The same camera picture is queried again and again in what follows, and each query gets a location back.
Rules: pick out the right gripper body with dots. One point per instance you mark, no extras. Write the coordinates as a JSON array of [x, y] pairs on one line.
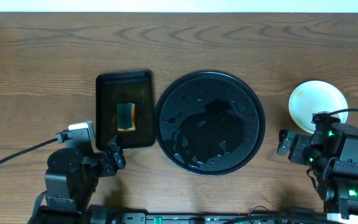
[[294, 147]]

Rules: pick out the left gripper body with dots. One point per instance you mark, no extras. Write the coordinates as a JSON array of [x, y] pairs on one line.
[[112, 159]]

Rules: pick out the yellow green sponge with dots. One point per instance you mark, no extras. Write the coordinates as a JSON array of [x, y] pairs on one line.
[[126, 117]]

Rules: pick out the mint plate with crumbs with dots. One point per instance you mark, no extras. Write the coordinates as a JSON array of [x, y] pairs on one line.
[[314, 97]]

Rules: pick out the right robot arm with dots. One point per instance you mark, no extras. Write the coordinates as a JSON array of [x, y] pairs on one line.
[[331, 153]]

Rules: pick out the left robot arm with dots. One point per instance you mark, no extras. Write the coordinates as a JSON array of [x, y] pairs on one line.
[[71, 179]]

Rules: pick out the rectangular black tray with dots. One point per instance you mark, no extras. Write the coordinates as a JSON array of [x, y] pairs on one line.
[[125, 87]]

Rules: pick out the round black tray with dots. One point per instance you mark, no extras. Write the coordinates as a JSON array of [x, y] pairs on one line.
[[209, 123]]

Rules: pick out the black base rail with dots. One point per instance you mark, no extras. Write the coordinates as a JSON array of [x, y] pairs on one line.
[[142, 218]]

